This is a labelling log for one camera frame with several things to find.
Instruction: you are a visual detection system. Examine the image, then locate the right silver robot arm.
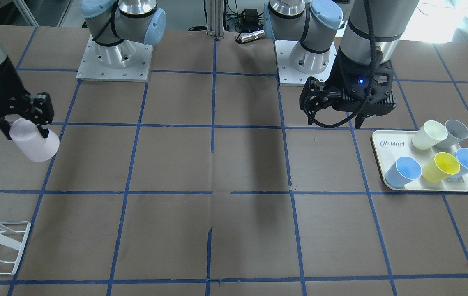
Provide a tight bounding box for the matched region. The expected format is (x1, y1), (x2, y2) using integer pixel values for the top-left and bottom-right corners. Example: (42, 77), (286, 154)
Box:
(0, 0), (166, 140)

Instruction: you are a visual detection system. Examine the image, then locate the yellow plastic cup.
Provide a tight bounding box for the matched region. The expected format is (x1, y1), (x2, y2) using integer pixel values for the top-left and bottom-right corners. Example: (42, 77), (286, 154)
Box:
(422, 152), (461, 183)

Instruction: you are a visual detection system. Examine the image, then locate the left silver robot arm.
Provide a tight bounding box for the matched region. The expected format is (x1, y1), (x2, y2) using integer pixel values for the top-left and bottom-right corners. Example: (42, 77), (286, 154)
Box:
(263, 0), (419, 129)

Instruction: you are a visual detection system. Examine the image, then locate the blue cup back of tray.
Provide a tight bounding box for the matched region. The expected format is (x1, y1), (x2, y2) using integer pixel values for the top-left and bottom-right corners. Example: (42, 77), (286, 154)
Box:
(384, 157), (422, 188)

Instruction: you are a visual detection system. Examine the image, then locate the pale green plastic cup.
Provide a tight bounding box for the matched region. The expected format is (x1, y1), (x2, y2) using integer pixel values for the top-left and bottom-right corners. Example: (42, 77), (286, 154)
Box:
(412, 120), (448, 150)

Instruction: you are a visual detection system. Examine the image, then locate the cream plastic tray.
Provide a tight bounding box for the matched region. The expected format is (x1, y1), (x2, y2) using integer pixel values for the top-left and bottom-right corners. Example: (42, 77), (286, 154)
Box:
(371, 130), (468, 192)

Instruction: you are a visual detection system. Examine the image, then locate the aluminium frame post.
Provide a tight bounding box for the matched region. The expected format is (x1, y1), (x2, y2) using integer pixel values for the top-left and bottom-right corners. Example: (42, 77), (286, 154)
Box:
(204, 0), (226, 39)

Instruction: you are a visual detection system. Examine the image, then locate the grey plastic cup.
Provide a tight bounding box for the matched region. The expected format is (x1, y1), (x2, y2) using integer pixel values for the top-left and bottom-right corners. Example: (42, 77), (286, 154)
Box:
(435, 119), (468, 149)

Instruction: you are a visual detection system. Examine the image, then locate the pink plastic cup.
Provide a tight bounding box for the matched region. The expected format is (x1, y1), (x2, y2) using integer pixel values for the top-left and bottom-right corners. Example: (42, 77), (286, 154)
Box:
(9, 118), (60, 162)

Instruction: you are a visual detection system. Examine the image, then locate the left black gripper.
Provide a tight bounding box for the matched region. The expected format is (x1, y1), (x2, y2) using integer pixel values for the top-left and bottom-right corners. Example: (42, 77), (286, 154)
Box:
(300, 49), (399, 129)

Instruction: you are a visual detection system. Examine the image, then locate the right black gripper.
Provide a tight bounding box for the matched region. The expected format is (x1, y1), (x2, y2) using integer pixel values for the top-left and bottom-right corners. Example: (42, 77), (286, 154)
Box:
(0, 58), (55, 141)

